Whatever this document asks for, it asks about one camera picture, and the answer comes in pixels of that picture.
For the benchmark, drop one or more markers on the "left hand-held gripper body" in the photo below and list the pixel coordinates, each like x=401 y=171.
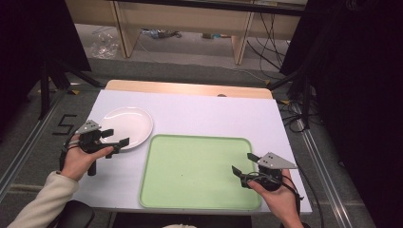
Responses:
x=90 y=139

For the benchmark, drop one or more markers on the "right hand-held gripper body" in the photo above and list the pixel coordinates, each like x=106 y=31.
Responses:
x=269 y=172

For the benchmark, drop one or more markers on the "white round plate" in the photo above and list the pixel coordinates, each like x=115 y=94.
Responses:
x=130 y=126

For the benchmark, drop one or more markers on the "person's left hand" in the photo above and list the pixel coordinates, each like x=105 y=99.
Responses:
x=77 y=161

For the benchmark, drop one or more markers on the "person's right hand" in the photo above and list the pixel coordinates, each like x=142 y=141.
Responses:
x=280 y=199

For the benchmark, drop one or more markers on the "light green tray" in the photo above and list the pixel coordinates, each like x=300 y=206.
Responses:
x=196 y=174

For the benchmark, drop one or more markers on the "white table cover sheet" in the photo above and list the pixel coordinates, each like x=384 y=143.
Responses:
x=202 y=117

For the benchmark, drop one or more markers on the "black metal stand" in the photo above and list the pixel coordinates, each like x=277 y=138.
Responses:
x=44 y=88
x=305 y=101

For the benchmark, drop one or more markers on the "clear plastic bag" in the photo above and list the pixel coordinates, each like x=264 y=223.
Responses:
x=104 y=46

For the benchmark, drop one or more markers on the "black curtain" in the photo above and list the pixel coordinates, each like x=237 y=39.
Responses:
x=358 y=95
x=34 y=34

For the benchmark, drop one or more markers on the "beige wooden desk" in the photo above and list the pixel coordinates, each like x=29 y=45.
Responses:
x=187 y=17

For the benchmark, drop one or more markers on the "metal floor rail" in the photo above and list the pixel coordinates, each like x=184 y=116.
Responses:
x=329 y=177
x=25 y=158

